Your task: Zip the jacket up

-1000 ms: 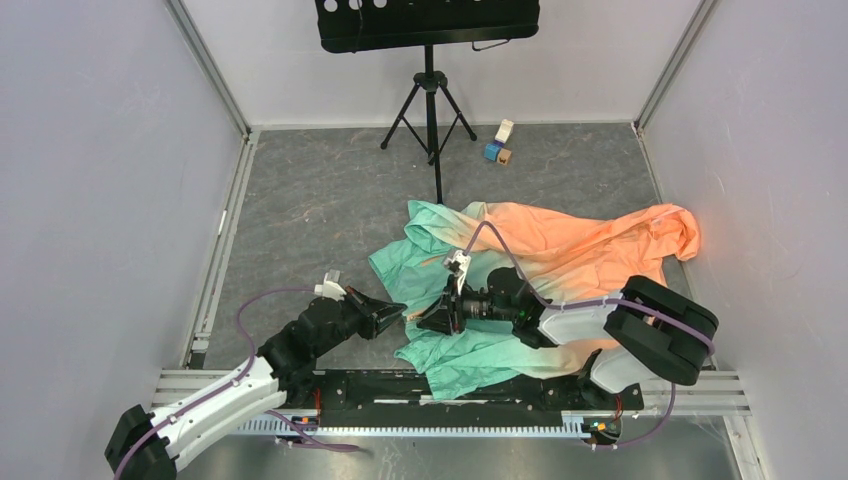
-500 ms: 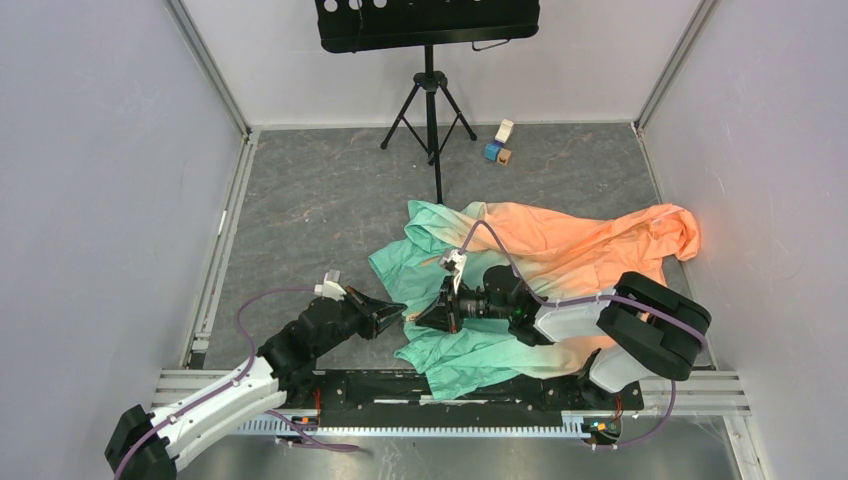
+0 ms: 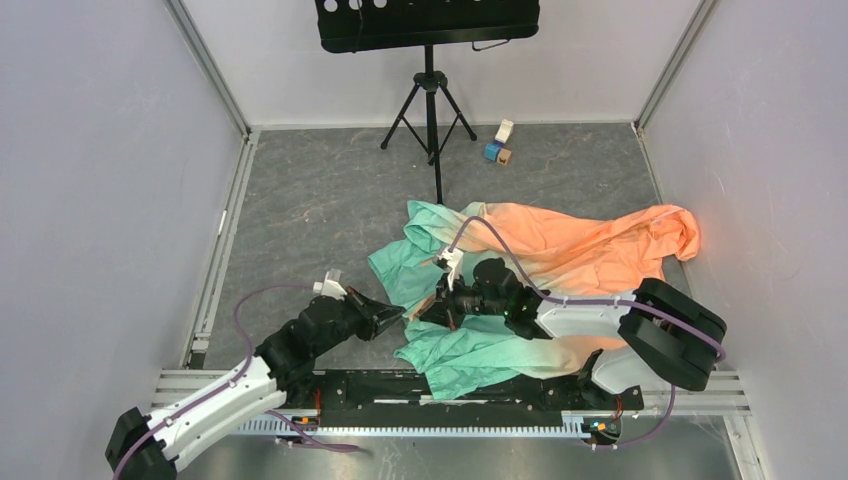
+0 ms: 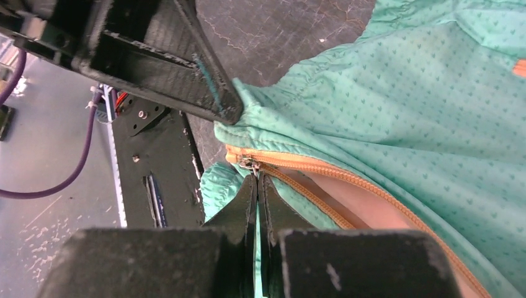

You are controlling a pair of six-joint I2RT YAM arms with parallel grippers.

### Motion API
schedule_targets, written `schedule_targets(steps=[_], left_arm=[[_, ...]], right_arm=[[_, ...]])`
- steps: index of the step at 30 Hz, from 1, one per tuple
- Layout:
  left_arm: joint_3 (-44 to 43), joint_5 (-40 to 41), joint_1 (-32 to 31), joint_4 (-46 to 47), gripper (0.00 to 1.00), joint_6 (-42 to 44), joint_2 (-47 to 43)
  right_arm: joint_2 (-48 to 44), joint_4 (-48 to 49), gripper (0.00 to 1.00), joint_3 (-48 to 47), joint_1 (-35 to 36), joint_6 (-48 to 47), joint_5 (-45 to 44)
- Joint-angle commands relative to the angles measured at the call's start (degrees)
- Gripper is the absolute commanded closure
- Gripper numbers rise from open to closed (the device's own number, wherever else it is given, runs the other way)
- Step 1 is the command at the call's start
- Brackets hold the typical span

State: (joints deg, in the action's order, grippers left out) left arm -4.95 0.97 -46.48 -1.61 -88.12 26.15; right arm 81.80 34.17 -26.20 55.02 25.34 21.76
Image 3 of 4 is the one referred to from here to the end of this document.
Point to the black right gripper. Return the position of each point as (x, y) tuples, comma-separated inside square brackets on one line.
[(442, 311)]

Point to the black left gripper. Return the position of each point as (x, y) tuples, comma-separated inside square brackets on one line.
[(375, 315)]

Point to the green and orange jacket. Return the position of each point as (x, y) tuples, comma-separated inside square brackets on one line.
[(559, 252)]

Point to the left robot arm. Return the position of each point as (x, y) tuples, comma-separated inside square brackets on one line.
[(161, 444)]

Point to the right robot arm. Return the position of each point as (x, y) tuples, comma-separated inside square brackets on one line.
[(665, 335)]

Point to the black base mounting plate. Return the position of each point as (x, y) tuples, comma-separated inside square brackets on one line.
[(403, 398)]

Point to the brown wooden toy cube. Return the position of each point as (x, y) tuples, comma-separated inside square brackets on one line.
[(504, 156)]

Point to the blue toy cube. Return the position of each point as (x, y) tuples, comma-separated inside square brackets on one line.
[(492, 151)]

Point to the white toy block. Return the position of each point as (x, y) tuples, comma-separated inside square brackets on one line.
[(504, 132)]

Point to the black music stand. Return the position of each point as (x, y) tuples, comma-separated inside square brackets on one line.
[(430, 111)]

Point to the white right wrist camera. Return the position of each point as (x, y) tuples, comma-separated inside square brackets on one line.
[(449, 260)]

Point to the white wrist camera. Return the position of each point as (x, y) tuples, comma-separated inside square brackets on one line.
[(449, 260), (330, 285)]

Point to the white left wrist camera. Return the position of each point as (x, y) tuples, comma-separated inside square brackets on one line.
[(330, 285)]

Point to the grey slotted cable duct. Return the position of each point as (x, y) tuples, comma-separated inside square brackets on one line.
[(269, 425)]

